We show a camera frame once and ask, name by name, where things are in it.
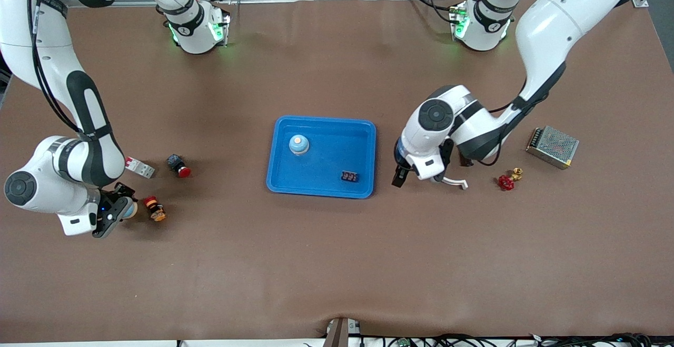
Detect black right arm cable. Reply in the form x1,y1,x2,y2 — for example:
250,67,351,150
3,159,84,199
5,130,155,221
26,0,83,135

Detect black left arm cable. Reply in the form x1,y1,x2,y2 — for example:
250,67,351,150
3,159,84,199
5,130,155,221
471,76,548,167

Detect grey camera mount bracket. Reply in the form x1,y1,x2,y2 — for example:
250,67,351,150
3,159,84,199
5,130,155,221
324,317,361,347

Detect red orange push button switch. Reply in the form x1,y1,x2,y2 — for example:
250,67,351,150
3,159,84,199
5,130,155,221
143,195,167,223

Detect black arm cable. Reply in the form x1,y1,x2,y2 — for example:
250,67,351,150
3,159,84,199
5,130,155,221
471,76,548,167
26,0,83,135

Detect red handle brass valve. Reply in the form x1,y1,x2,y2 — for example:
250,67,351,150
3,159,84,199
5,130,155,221
498,167,524,191

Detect white red circuit breaker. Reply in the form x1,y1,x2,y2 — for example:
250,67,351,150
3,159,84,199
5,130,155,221
125,157,156,179

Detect blue plastic tray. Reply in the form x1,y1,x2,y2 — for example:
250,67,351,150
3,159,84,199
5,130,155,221
266,115,377,199

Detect red mushroom emergency stop button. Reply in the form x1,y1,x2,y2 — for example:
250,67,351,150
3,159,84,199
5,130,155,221
167,154,192,179

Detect metal mesh power supply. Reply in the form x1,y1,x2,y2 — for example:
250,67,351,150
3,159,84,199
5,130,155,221
526,125,580,170

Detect brown table mat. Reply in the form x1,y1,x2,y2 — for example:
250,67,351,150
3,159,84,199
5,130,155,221
0,0,674,343

